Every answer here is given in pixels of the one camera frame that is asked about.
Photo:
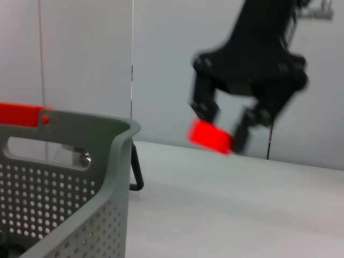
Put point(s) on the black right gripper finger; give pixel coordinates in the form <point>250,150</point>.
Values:
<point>204,99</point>
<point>254,118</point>

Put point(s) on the grey perforated plastic storage bin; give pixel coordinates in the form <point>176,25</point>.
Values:
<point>118,188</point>

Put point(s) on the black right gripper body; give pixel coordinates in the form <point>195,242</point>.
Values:
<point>255,53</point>

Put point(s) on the red sloped toy brick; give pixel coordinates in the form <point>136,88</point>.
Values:
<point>207,134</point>

